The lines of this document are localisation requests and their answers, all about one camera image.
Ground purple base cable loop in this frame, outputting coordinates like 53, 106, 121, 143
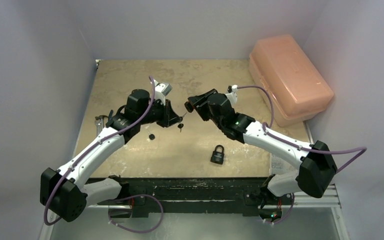
107, 193, 165, 233

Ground steel wrench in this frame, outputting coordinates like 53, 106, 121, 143
94, 118, 103, 136

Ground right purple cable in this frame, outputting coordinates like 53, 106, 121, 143
236, 85, 368, 175

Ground blue handled pliers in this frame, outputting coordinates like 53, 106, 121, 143
107, 109, 114, 122

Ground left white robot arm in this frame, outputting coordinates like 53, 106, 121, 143
39, 83, 183, 222

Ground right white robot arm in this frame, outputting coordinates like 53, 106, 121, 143
184, 89, 338, 204

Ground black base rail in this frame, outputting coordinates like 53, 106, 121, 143
97, 177, 296, 218

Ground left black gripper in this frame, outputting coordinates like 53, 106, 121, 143
138, 97, 181, 128

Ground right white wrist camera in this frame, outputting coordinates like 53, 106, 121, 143
225, 84, 238, 106

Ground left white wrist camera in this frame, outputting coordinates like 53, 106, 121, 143
153, 79, 173, 105

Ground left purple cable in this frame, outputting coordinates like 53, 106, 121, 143
43, 75, 156, 227

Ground small hammer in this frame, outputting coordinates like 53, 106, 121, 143
94, 115, 108, 127

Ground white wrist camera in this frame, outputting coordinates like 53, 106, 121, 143
225, 84, 238, 106
153, 79, 173, 105

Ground orange black padlock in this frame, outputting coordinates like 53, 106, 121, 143
184, 101, 195, 113

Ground pink plastic storage box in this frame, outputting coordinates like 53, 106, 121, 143
248, 34, 334, 127

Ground black head key pair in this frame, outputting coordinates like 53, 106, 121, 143
177, 112, 188, 133

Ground clear screw organizer box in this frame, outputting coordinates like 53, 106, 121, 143
269, 154, 295, 175

